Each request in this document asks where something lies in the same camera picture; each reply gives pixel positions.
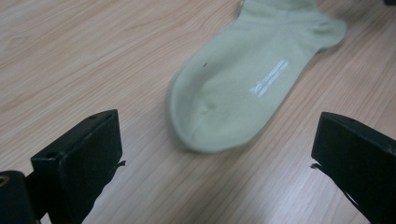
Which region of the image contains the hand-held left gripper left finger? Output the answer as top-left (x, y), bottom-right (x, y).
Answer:
top-left (30, 108), bottom-right (127, 224)

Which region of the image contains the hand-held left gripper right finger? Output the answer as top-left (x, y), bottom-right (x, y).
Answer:
top-left (309, 111), bottom-right (396, 224)

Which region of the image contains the light green sock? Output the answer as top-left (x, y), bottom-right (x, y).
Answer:
top-left (165, 0), bottom-right (347, 154)

